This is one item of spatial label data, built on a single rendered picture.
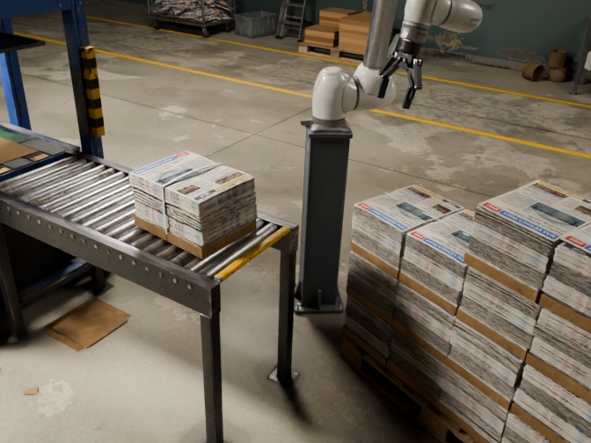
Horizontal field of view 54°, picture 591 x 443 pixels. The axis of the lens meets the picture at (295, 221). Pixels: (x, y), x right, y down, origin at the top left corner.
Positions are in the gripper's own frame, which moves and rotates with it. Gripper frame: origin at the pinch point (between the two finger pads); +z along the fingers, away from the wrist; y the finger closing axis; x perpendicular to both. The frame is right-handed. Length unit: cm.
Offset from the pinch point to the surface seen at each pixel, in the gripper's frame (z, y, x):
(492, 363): 76, 57, 29
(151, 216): 62, -39, -64
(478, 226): 31, 39, 17
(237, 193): 45, -20, -42
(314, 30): 16, -565, 358
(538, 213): 20, 51, 28
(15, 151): 77, -148, -93
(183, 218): 55, -21, -60
